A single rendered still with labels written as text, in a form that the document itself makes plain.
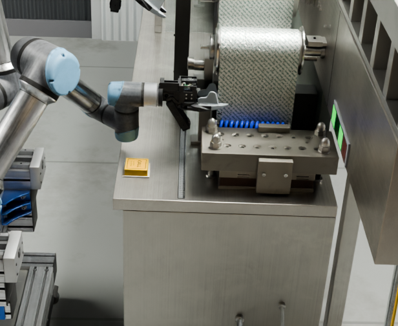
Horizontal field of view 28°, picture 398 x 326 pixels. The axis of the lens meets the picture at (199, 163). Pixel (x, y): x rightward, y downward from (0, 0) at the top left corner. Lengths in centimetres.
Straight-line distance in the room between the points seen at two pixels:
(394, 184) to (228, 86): 91
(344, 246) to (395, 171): 134
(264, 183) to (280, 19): 57
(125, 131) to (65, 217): 143
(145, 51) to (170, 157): 84
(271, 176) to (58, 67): 69
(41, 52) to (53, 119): 252
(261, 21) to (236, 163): 52
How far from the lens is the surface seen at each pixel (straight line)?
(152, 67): 318
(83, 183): 412
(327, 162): 239
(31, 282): 318
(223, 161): 236
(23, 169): 281
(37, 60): 221
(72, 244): 370
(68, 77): 221
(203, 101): 246
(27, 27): 583
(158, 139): 267
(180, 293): 257
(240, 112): 251
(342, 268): 306
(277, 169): 236
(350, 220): 293
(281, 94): 249
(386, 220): 174
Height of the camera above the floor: 222
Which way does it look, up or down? 31 degrees down
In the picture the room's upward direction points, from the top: 3 degrees clockwise
